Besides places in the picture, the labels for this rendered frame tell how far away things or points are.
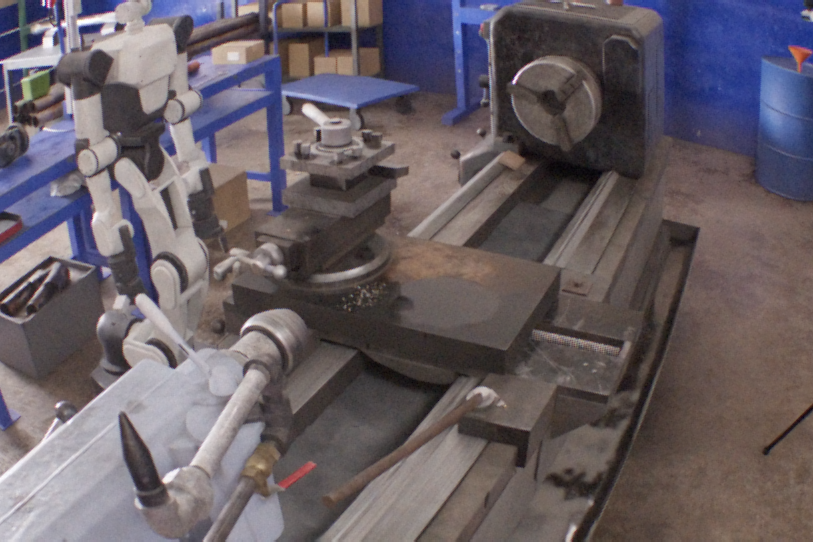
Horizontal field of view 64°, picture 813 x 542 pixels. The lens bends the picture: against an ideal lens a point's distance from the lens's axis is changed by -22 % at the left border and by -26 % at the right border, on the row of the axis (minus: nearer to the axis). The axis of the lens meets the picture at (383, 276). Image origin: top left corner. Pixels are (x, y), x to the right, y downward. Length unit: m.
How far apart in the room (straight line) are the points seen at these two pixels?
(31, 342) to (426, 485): 2.19
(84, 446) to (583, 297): 1.10
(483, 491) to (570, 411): 0.26
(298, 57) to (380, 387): 4.92
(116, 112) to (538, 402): 1.45
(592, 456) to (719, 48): 4.07
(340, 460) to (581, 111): 1.16
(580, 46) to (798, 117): 2.81
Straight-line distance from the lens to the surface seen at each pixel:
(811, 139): 4.99
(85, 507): 0.79
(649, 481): 2.50
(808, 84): 4.89
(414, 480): 1.25
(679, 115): 5.73
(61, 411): 0.99
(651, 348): 2.38
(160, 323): 0.87
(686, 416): 2.80
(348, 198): 1.58
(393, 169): 1.65
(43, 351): 3.21
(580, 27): 2.31
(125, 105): 2.23
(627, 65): 2.25
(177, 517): 0.59
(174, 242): 2.36
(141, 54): 2.19
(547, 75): 2.16
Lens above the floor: 1.68
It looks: 28 degrees down
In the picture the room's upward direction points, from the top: 3 degrees counter-clockwise
